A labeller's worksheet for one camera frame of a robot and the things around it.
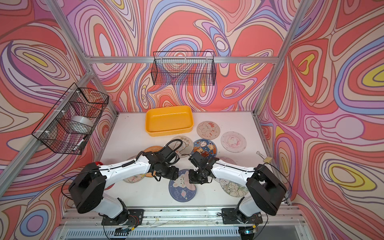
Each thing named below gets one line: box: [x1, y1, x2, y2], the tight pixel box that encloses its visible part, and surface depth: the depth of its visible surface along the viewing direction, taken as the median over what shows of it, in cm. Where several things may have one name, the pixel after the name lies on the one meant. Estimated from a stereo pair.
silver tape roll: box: [71, 115, 95, 127], surface depth 74 cm
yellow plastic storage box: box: [145, 105, 194, 137], surface depth 115 cm
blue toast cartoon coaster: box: [192, 138, 218, 158], surface depth 101 cm
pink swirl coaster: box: [220, 131, 247, 153], surface depth 104 cm
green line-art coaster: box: [219, 178, 249, 198], surface depth 84 cm
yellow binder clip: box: [256, 151, 273, 163], surface depth 95 cm
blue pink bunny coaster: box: [168, 169, 197, 203], surface depth 83 cm
